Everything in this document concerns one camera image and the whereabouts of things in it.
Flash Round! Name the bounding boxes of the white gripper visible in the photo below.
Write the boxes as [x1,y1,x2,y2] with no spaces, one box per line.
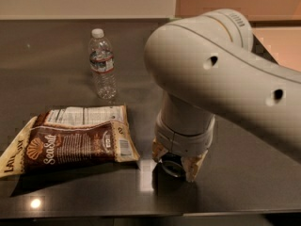
[152,92,215,182]

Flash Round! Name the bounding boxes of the blue pepsi can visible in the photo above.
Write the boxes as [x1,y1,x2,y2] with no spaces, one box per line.
[161,153,185,178]

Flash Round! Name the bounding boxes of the clear plastic water bottle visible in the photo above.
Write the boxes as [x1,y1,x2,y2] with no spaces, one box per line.
[88,28,117,100]

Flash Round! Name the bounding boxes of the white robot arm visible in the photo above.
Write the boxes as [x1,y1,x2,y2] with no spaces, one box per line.
[144,9,301,182]

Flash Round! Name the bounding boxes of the brown sea salt chip bag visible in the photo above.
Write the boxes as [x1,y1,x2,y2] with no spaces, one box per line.
[0,105,139,178]

